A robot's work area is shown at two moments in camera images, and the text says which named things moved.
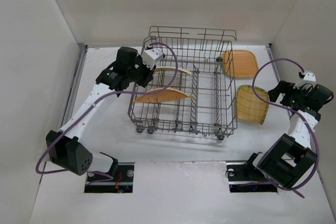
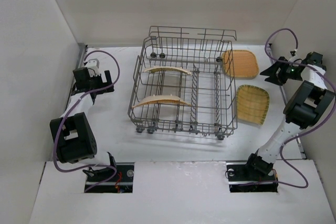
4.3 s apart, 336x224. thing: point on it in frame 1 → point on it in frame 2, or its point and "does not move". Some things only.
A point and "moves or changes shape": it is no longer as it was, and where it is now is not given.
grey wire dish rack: (192, 88) does not move
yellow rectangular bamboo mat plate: (172, 68) does not move
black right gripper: (284, 92) → (281, 70)
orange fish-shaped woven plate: (168, 94) moves or changes shape
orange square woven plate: (240, 63) does not move
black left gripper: (145, 74) → (102, 85)
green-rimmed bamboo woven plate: (250, 107) does not move
